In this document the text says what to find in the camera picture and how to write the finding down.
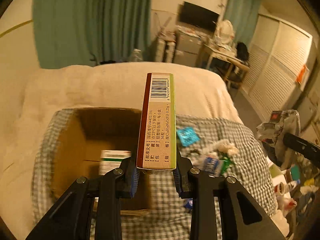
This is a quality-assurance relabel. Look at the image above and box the black wall television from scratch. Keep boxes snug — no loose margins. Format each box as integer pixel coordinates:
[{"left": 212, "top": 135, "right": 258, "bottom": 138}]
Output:
[{"left": 178, "top": 2, "right": 219, "bottom": 32}]

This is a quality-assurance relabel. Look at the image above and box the wooden side desk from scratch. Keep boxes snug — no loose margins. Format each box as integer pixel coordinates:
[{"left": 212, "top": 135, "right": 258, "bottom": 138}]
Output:
[{"left": 196, "top": 44, "right": 249, "bottom": 89}]

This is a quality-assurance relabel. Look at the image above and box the teal foil sachet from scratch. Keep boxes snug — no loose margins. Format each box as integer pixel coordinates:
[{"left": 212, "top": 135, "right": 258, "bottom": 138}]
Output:
[{"left": 177, "top": 127, "right": 200, "bottom": 147}]

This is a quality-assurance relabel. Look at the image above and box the brown cardboard box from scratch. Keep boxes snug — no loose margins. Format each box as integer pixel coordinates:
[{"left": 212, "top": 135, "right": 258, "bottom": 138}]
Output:
[{"left": 50, "top": 108, "right": 141, "bottom": 198}]

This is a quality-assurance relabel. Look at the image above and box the white flower bunch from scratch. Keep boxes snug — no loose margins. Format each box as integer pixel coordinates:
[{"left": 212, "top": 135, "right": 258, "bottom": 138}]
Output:
[{"left": 213, "top": 139, "right": 240, "bottom": 160}]

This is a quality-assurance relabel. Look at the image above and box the cream bed blanket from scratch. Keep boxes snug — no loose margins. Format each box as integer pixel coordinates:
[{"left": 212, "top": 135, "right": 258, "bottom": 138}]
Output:
[{"left": 1, "top": 62, "right": 240, "bottom": 239}]

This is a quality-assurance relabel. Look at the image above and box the small green curtain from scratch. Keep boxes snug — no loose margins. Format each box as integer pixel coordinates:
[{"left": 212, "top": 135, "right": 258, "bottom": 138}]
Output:
[{"left": 224, "top": 0, "right": 261, "bottom": 47}]

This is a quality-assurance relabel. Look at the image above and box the tall maroon green medicine box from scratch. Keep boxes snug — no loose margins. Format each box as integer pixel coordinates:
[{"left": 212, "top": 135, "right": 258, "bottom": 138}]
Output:
[{"left": 136, "top": 73, "right": 177, "bottom": 170}]

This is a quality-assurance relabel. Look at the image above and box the white green medicine box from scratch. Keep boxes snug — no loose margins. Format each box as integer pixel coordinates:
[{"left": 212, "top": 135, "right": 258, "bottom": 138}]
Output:
[{"left": 99, "top": 150, "right": 131, "bottom": 176}]

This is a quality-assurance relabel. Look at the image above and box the black bag on desk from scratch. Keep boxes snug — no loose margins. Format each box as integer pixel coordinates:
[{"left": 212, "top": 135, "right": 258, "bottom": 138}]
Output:
[{"left": 236, "top": 42, "right": 249, "bottom": 61}]

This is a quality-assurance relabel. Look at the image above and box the green checkered cloth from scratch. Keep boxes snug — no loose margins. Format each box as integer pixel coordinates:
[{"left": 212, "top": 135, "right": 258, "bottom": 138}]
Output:
[{"left": 31, "top": 109, "right": 277, "bottom": 239}]

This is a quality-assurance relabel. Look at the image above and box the crumpled grey plastic bag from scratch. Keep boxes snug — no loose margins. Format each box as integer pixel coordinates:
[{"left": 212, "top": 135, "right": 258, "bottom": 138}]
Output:
[{"left": 256, "top": 109, "right": 300, "bottom": 170}]

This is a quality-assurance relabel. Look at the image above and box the grey drawer cabinet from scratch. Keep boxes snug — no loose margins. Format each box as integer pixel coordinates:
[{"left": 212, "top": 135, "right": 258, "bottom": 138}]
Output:
[{"left": 173, "top": 30, "right": 202, "bottom": 67}]

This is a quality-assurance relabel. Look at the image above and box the white round fan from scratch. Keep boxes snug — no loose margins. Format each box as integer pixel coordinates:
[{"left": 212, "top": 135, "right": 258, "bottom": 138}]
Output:
[{"left": 215, "top": 20, "right": 235, "bottom": 45}]

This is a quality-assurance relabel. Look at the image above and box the white louvered wardrobe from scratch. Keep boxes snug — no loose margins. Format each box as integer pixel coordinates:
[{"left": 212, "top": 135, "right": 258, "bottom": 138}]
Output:
[{"left": 242, "top": 14, "right": 313, "bottom": 119}]

